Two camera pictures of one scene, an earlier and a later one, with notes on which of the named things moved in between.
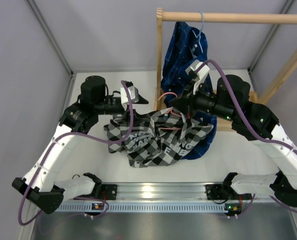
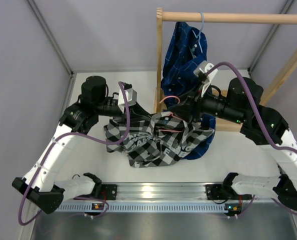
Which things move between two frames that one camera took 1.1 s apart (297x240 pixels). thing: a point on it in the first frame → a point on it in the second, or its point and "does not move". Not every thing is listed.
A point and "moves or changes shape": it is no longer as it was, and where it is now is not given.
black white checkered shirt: x=159 y=136 does not move
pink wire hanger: x=170 y=111 moves or changes shape
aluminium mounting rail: x=147 y=192 does not move
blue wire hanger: x=199 y=35 does not move
